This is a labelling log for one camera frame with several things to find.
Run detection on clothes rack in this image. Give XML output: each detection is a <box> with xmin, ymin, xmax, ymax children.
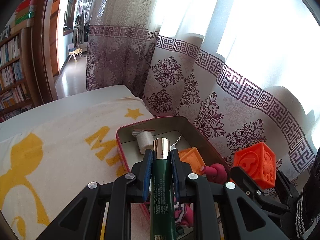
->
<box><xmin>74</xmin><ymin>1</ymin><xmax>89</xmax><ymax>42</ymax></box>

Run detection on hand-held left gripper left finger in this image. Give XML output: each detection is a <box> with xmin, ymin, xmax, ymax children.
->
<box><xmin>36</xmin><ymin>149</ymin><xmax>153</xmax><ymax>240</ymax></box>

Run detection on sheer purple patterned curtain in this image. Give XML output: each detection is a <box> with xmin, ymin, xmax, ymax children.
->
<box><xmin>86</xmin><ymin>0</ymin><xmax>160</xmax><ymax>98</ymax></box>

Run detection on cream purple patterned curtain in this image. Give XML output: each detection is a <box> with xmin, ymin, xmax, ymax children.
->
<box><xmin>142</xmin><ymin>0</ymin><xmax>320</xmax><ymax>180</ymax></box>

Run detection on wooden door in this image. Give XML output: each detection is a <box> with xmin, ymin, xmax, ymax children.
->
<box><xmin>49</xmin><ymin>0</ymin><xmax>62</xmax><ymax>77</ymax></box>

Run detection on wooden door frame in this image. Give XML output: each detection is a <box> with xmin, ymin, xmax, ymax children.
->
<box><xmin>31</xmin><ymin>0</ymin><xmax>75</xmax><ymax>105</ymax></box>

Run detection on green tube with shiny cap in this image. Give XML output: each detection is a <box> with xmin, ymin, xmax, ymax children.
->
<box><xmin>149</xmin><ymin>137</ymin><xmax>175</xmax><ymax>240</ymax></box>

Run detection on red metal tin box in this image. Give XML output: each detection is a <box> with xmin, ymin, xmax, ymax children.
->
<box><xmin>115</xmin><ymin>116</ymin><xmax>234</xmax><ymax>240</ymax></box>

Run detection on rows of shelved books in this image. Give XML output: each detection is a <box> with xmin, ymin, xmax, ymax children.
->
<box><xmin>0</xmin><ymin>36</ymin><xmax>29</xmax><ymax>110</ymax></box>

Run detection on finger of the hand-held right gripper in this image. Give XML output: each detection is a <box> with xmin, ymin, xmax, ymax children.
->
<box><xmin>230</xmin><ymin>166</ymin><xmax>290</xmax><ymax>214</ymax></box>
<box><xmin>275</xmin><ymin>170</ymin><xmax>300</xmax><ymax>200</ymax></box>

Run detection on green box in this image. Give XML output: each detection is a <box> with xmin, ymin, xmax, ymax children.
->
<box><xmin>14</xmin><ymin>9</ymin><xmax>35</xmax><ymax>27</ymax></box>

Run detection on metal spoon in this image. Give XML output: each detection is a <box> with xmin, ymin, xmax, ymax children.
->
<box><xmin>171</xmin><ymin>134</ymin><xmax>183</xmax><ymax>148</ymax></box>

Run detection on red-orange embossed cube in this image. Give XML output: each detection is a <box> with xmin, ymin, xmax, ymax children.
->
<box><xmin>232</xmin><ymin>142</ymin><xmax>277</xmax><ymax>188</ymax></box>

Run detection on pink white zebra toy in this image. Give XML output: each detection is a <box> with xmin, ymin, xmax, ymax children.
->
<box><xmin>174</xmin><ymin>196</ymin><xmax>190</xmax><ymax>228</ymax></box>

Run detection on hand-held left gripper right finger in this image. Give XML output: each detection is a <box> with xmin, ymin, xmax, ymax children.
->
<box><xmin>170</xmin><ymin>149</ymin><xmax>292</xmax><ymax>240</ymax></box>

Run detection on pink ring toy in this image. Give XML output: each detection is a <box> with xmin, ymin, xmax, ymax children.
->
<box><xmin>201</xmin><ymin>164</ymin><xmax>229</xmax><ymax>188</ymax></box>

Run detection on small chair with yellow cloth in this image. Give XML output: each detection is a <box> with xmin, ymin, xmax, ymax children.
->
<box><xmin>68</xmin><ymin>44</ymin><xmax>83</xmax><ymax>63</ymax></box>

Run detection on pink plastic item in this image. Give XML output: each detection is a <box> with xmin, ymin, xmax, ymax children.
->
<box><xmin>180</xmin><ymin>202</ymin><xmax>195</xmax><ymax>228</ymax></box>

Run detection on light orange embossed cube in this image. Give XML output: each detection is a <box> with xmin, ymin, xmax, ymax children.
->
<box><xmin>179</xmin><ymin>147</ymin><xmax>206</xmax><ymax>177</ymax></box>

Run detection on white and yellow towel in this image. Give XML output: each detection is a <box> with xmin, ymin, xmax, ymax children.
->
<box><xmin>0</xmin><ymin>97</ymin><xmax>155</xmax><ymax>240</ymax></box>

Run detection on wooden bookshelf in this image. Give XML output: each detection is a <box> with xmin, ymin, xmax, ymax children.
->
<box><xmin>0</xmin><ymin>25</ymin><xmax>33</xmax><ymax>123</ymax></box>

